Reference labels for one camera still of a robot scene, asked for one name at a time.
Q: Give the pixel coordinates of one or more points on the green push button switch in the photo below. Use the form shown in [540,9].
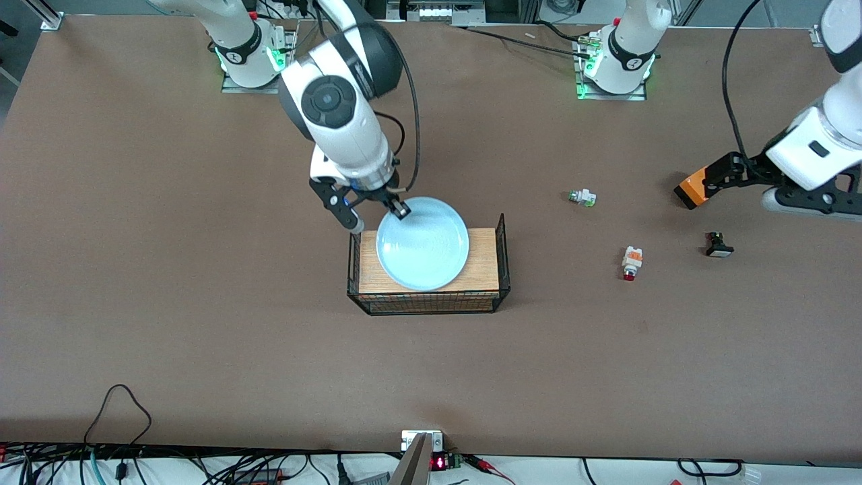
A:
[584,198]

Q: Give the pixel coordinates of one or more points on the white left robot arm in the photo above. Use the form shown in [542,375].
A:
[633,40]

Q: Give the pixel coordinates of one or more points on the red digit display module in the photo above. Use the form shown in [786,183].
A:
[439,463]

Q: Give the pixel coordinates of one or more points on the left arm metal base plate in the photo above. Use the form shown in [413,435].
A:
[589,94]

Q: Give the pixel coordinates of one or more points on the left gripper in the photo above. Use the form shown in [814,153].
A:
[746,168]

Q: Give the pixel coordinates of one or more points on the aluminium frame extrusion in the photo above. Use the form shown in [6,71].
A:
[50,20]

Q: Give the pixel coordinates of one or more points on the orange push button enclosure box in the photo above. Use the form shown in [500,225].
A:
[690,190]

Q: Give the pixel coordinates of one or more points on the aluminium profile post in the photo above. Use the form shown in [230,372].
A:
[414,465]

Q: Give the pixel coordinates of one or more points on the white power strip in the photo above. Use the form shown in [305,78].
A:
[438,12]

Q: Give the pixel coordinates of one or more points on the black square white-capped push button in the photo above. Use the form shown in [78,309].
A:
[719,250]

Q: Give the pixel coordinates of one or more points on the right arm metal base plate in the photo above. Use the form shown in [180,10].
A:
[232,86]

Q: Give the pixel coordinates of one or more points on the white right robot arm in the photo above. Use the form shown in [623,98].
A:
[337,128]

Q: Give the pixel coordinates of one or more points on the metal corner bracket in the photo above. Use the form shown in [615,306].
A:
[817,35]

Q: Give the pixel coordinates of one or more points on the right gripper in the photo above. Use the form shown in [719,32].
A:
[385,195]

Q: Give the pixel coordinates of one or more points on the red test leads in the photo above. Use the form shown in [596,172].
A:
[488,465]

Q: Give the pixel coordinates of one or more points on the red push button switch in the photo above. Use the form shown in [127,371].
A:
[632,259]

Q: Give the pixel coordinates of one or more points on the light blue round plate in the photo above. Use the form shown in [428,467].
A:
[424,249]

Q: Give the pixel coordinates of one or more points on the small metal mounting bracket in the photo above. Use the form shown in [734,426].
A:
[407,441]

